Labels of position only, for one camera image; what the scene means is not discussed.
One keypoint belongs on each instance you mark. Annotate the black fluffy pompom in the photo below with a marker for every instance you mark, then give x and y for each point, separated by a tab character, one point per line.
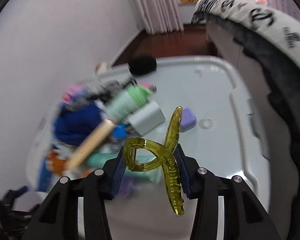
142	65

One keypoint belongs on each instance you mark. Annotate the yellow translucent hair claw clip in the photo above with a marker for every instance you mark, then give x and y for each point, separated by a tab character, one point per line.
164	158

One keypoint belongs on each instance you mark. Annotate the small purple case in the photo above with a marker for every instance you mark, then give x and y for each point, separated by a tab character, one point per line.
188	120

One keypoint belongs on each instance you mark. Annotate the black white logo bed blanket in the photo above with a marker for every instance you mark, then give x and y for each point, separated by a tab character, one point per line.
264	45

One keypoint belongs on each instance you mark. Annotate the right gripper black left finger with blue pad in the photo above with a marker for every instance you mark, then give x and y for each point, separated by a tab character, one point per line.
57	216

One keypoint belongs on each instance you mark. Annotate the teal tube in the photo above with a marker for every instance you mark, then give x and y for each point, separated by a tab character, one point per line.
97	160

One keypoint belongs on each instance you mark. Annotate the pink pleated curtain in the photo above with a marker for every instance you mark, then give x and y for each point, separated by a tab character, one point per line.
160	16

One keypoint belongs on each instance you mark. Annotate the white rectangular charger block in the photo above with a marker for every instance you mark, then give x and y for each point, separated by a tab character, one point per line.
146	118

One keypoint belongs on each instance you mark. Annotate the green white lotion bottle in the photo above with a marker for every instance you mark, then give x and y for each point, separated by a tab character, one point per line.
127	102

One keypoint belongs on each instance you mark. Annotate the white plastic storage bin lid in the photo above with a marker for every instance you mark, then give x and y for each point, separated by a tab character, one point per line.
228	138

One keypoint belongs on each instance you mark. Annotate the beige wooden stick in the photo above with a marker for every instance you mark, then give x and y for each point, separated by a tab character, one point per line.
95	138

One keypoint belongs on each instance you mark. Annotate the dark blue cloth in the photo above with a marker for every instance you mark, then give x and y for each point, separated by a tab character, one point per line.
73	127

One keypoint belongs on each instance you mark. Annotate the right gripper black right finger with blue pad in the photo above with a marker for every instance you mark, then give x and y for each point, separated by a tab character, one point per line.
244	215

